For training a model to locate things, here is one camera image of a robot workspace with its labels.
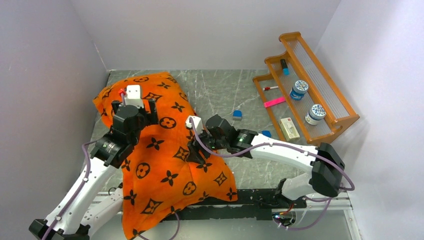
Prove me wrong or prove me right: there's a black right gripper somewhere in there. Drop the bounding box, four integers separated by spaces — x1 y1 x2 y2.
186 125 228 164

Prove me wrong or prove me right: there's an orange patterned pillowcase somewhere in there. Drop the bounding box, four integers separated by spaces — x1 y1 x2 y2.
93 72 238 240

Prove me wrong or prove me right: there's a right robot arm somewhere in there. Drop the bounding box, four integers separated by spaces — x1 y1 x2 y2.
185 114 346 208

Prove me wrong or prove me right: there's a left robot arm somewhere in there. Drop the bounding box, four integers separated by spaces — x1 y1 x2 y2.
28 98 159 240

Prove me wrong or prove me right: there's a blue grey eraser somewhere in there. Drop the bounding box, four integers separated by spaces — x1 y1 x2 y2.
261 130 272 138

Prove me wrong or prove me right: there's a pink flat strip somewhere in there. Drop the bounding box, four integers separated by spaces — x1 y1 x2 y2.
263 96 286 108

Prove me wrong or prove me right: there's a red white marker pen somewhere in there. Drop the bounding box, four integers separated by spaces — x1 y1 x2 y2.
262 86 279 91

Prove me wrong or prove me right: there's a small cardboard box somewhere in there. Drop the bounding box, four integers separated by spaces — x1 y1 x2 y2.
279 117 300 142

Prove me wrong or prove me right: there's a wooden tiered shelf rack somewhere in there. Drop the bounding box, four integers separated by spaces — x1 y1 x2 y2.
252 32 360 146

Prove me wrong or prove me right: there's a blue black highlighter marker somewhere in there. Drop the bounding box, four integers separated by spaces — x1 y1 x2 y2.
280 58 290 76

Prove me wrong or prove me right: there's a blue jar near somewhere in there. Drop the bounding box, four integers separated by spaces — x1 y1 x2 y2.
289 80 309 101

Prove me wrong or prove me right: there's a blue jar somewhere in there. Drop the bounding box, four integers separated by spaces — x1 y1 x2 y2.
305 104 327 126
289 80 309 101

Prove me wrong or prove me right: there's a blue jar far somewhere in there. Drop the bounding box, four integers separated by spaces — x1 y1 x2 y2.
305 104 327 126

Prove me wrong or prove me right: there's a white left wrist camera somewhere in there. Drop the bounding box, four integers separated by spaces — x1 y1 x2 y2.
124 84 144 109

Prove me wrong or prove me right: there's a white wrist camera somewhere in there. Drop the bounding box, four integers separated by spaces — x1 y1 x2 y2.
124 84 144 109
185 115 203 134

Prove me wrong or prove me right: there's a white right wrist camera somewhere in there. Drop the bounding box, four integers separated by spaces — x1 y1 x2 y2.
185 115 203 134

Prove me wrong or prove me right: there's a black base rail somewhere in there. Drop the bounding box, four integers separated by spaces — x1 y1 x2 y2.
164 188 307 221

